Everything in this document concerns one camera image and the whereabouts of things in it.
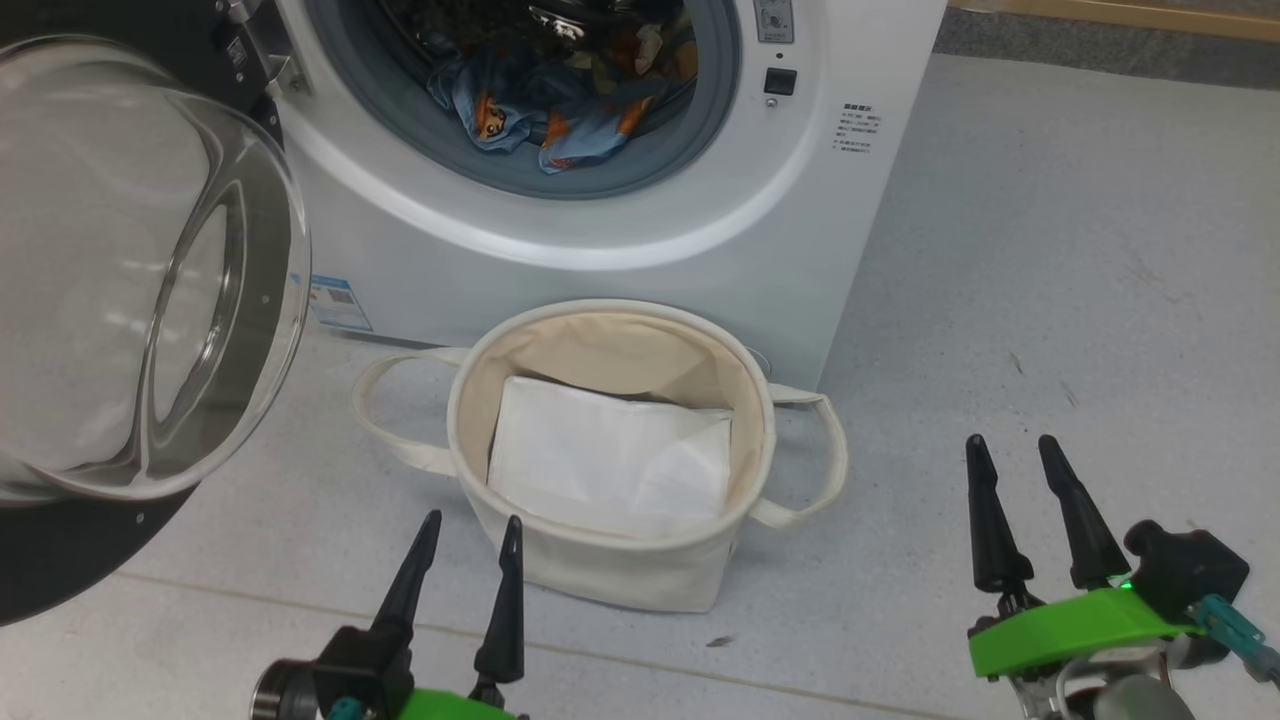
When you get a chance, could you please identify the white front-load washing machine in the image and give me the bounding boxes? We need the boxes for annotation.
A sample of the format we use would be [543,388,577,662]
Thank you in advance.
[265,0,949,393]

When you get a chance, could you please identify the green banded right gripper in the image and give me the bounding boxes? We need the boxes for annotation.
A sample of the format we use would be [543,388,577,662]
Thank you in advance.
[965,433,1201,720]

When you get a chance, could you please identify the round glass washing machine door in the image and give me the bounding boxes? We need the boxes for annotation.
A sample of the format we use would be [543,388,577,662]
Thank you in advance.
[0,0,313,629]

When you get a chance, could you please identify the cream canvas laundry basket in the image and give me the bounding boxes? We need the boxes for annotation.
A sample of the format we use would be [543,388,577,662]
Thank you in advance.
[350,298,851,614]

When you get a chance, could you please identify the teal cable connector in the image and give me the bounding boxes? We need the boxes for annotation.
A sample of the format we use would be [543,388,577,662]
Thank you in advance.
[1190,595,1280,686]

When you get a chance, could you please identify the white folded cloth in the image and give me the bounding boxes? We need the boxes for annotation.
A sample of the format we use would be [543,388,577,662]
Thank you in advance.
[487,375,734,541]

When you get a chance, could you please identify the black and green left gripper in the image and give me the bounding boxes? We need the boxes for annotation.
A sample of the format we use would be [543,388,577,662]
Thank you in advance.
[250,510,531,720]

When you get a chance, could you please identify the blue patterned garment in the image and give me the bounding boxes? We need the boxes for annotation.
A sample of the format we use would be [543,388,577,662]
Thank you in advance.
[428,20,701,176]

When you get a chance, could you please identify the blue floor sticker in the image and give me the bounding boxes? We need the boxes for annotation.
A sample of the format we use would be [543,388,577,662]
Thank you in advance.
[308,275,374,333]

